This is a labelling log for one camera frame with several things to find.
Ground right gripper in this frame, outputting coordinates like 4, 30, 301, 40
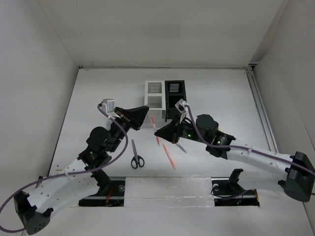
155, 114, 209, 144

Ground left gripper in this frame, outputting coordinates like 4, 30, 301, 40
107, 106, 148, 153

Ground blue pen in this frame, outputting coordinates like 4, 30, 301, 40
176, 143, 187, 153

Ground red pen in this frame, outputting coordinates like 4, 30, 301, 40
149, 112, 160, 146

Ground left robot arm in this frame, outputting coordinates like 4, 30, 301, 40
14, 106, 149, 236

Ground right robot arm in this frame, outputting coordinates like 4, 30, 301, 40
155, 115, 315, 202

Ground orange pen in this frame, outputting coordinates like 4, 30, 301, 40
162, 143, 176, 170

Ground white slotted container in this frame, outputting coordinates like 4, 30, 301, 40
144, 81, 166, 121

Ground black slotted container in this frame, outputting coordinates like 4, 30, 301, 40
164, 80, 187, 121

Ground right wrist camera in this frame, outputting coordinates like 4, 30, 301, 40
175, 99, 186, 113

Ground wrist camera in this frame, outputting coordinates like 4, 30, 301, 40
175, 99, 186, 113
101, 98, 115, 113

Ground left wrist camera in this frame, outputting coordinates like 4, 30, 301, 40
101, 98, 115, 113

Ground black handled scissors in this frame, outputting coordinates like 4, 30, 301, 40
131, 140, 145, 169

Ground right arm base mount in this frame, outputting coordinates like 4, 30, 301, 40
210, 169, 260, 207

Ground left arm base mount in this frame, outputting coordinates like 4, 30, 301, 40
78, 170, 126, 207

